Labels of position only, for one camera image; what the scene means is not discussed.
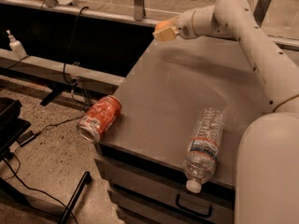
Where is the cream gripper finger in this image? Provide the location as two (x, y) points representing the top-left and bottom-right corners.
(153, 27), (179, 41)

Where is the orange fruit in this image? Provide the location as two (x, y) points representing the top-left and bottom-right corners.
(155, 21), (172, 33)

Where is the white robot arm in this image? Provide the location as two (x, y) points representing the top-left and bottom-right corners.
(153, 0), (299, 224)

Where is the red soda can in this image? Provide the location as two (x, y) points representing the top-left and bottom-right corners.
(77, 95), (121, 143)

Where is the grey low shelf ledge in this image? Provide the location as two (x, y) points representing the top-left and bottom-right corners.
(11, 56), (124, 94)

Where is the clear plastic water bottle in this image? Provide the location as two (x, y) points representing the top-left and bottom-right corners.
(183, 108), (223, 193)

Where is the white pump bottle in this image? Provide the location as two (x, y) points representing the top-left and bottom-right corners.
(7, 30), (27, 60)

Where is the grey drawer cabinet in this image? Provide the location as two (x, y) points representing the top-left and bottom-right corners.
(96, 143), (235, 224)

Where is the black chair leg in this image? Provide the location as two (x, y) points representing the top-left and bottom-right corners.
(58, 171), (92, 224)

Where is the black chair base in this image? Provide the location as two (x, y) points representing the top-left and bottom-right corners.
(0, 97), (30, 205)

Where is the grey metal bracket post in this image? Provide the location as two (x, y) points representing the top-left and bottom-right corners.
(134, 0), (145, 21)

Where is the black hanging cable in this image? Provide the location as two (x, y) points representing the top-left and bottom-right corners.
(62, 6), (93, 106)

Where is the dark metal bracket post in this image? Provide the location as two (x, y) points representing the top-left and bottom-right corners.
(253, 0), (272, 26)

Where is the black drawer handle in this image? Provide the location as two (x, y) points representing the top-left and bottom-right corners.
(175, 194), (213, 218)

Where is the black floor cable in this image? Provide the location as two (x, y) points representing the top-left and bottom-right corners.
(2, 115), (86, 224)

